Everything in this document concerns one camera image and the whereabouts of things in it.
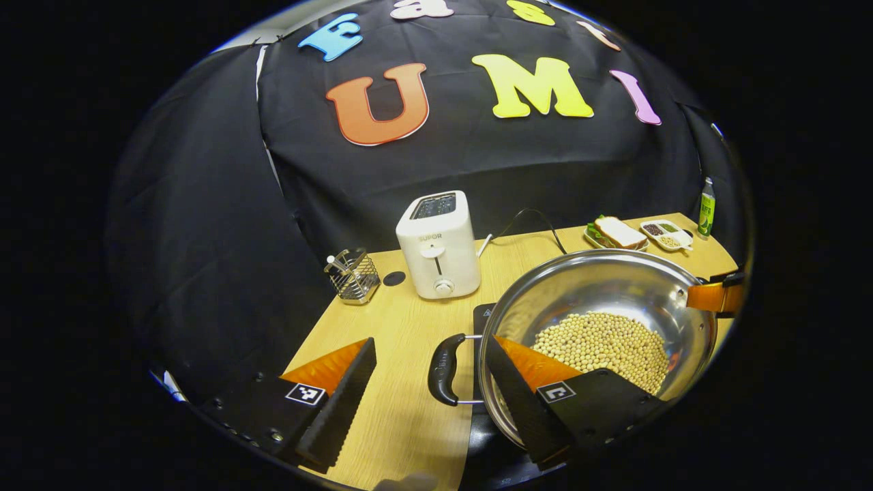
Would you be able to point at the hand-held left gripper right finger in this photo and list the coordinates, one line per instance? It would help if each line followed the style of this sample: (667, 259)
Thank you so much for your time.
(522, 409)

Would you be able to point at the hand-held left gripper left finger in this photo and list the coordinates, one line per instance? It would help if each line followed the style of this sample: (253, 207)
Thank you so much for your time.
(341, 402)

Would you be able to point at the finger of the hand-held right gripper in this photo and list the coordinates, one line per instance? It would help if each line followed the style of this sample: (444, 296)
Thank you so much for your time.
(716, 298)

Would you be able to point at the black induction cooktop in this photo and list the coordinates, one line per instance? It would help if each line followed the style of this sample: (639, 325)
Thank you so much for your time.
(483, 315)

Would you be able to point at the stainless steel pot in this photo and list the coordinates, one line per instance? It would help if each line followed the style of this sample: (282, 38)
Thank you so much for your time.
(586, 286)

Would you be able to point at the white divided bean dish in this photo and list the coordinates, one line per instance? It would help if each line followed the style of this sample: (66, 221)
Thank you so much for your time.
(665, 235)

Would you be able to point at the green label drink bottle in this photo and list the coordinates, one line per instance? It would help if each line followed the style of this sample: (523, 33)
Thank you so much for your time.
(706, 211)

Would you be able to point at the pile of soybeans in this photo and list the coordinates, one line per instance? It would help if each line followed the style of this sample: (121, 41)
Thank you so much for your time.
(607, 344)

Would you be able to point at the sandwich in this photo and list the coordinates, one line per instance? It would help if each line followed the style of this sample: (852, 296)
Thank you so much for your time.
(620, 233)

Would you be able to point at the small sandwich plate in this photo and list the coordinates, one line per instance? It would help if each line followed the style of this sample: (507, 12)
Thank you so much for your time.
(592, 240)

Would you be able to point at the white toaster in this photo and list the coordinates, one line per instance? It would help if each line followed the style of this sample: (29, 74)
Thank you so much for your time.
(440, 259)

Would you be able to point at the black backdrop cloth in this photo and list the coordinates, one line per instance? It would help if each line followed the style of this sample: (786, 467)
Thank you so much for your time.
(204, 239)

